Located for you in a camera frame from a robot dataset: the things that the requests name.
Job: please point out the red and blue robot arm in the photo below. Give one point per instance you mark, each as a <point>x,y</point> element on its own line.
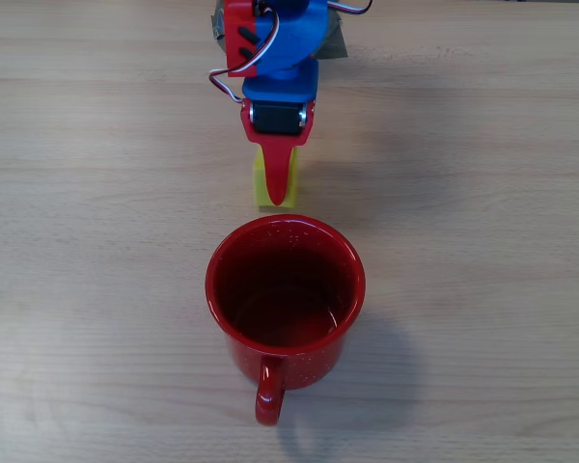
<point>294,34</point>

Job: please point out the yellow toy building block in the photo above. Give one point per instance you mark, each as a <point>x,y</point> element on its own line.
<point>292,185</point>

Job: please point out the red enamel mug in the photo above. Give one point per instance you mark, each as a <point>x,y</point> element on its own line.
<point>284,289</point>

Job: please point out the blue gripper, black servo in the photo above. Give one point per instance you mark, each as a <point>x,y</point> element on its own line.
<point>277,119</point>

